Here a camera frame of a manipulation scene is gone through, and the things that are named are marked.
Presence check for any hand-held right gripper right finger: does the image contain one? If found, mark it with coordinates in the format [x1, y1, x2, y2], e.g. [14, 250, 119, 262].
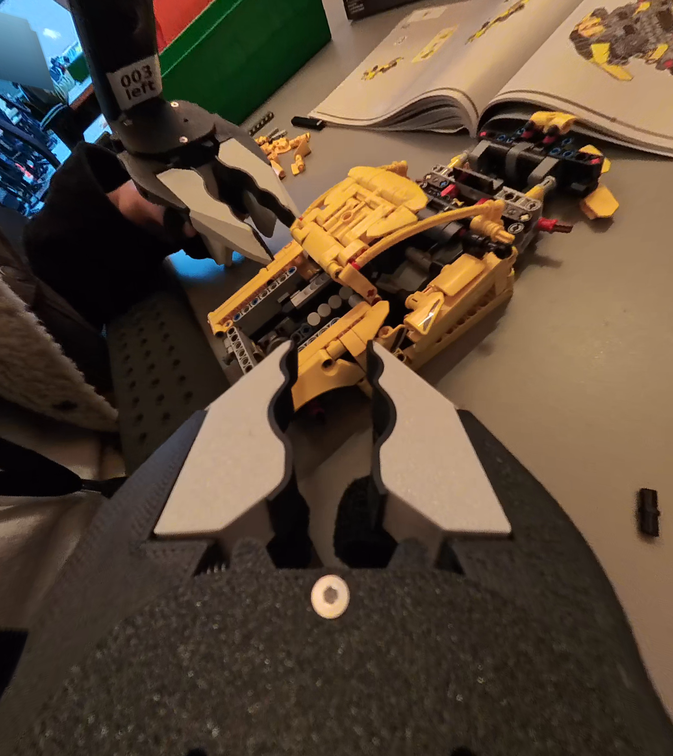
[335, 341, 513, 568]

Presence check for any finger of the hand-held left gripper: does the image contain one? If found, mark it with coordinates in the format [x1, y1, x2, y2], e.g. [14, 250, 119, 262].
[205, 137, 303, 235]
[155, 167, 273, 265]

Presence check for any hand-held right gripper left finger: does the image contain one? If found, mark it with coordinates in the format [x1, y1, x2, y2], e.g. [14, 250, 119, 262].
[153, 341, 316, 569]

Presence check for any yellow brick toy car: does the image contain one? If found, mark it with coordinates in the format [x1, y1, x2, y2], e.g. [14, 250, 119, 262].
[206, 110, 621, 414]

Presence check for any person's left forearm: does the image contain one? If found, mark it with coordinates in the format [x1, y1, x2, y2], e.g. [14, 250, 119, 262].
[22, 141, 169, 328]

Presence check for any grey desk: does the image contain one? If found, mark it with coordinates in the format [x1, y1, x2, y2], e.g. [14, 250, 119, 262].
[180, 0, 673, 756]

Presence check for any person's left hand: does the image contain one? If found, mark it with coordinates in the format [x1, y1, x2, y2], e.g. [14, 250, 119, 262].
[106, 179, 197, 243]

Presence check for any pile of yellow brick pieces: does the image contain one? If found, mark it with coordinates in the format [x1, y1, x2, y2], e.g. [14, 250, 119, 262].
[254, 132, 313, 177]

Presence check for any orange bag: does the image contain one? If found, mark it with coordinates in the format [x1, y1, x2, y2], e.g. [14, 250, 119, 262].
[152, 0, 197, 53]

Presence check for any green plastic bin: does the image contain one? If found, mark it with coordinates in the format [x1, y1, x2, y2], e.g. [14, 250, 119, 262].
[158, 0, 333, 126]

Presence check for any printed toy car box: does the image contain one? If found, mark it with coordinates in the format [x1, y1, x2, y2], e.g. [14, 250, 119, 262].
[342, 0, 426, 21]

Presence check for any black brick connector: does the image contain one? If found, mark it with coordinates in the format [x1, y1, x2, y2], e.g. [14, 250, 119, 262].
[638, 488, 662, 538]

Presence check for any person's white shirt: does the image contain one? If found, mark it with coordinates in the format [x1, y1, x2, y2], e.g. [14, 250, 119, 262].
[0, 378, 113, 630]

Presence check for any person's fleece-lined jacket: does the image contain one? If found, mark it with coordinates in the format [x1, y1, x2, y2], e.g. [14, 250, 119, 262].
[0, 204, 121, 435]

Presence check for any open instruction book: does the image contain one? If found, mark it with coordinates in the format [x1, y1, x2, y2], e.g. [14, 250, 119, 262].
[308, 0, 673, 165]

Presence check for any black lanyard strap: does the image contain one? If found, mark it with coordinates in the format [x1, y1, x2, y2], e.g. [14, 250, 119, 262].
[0, 421, 128, 498]

